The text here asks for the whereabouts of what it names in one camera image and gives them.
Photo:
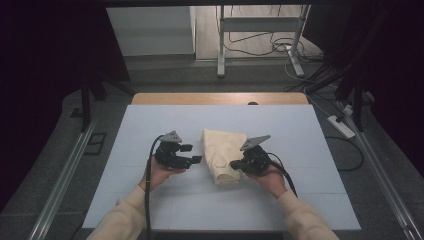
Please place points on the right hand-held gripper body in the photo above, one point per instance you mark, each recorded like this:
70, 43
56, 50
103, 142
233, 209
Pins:
255, 161

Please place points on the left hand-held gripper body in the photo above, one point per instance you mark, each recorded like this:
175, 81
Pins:
170, 155

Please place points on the cream cloth garment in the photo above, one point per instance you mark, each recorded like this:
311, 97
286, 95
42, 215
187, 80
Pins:
221, 156

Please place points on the person's left hand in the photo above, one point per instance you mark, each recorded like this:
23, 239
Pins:
160, 173

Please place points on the person's right hand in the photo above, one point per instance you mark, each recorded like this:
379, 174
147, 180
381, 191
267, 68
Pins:
271, 183

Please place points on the wooden table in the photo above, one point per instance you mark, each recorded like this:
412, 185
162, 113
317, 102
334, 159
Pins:
206, 98

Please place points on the white foam board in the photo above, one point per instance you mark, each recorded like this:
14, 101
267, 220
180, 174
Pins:
300, 133

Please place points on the white power strip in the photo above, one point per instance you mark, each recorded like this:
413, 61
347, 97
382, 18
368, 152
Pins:
341, 127

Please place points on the black metal stand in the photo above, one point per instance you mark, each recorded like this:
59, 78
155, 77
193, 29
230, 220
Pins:
356, 100
86, 100

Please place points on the white metal stand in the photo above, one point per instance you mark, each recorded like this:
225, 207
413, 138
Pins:
256, 24

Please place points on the dark curtain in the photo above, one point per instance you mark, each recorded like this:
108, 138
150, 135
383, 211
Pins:
40, 66
393, 66

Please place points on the aluminium floor rail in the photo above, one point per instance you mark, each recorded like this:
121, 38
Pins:
61, 180
386, 180

